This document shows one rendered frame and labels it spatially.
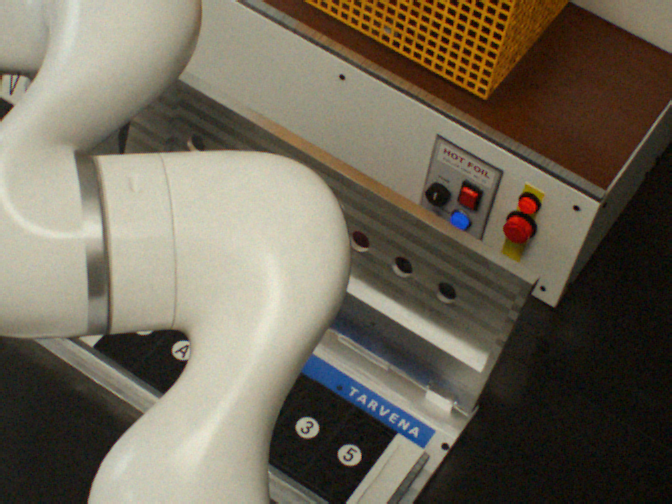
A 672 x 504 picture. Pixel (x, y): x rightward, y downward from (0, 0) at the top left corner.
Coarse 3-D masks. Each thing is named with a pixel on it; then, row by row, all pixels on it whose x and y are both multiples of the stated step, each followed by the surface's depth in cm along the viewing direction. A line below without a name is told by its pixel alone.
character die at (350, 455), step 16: (352, 416) 129; (368, 416) 129; (336, 432) 128; (352, 432) 129; (368, 432) 129; (384, 432) 129; (336, 448) 127; (352, 448) 127; (368, 448) 127; (384, 448) 127; (320, 464) 127; (336, 464) 126; (352, 464) 126; (368, 464) 127; (304, 480) 125; (320, 480) 126; (336, 480) 125; (352, 480) 126; (320, 496) 125; (336, 496) 124
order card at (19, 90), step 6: (6, 78) 149; (12, 78) 149; (18, 78) 149; (24, 78) 148; (6, 84) 150; (12, 84) 149; (18, 84) 149; (0, 90) 150; (6, 90) 150; (12, 90) 150; (18, 90) 149; (24, 90) 149; (6, 96) 150; (12, 96) 150; (18, 96) 150; (12, 102) 150
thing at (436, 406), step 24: (336, 336) 136; (72, 360) 131; (336, 360) 134; (360, 360) 134; (96, 384) 130; (120, 384) 130; (384, 384) 133; (408, 384) 133; (432, 384) 132; (144, 408) 128; (408, 408) 132; (432, 408) 132; (456, 408) 131; (456, 432) 130; (432, 456) 129
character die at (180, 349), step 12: (168, 336) 132; (180, 336) 133; (156, 348) 131; (168, 348) 132; (180, 348) 132; (144, 360) 130; (156, 360) 131; (168, 360) 131; (180, 360) 131; (144, 372) 130; (156, 372) 130; (168, 372) 130; (180, 372) 130; (156, 384) 129; (168, 384) 129
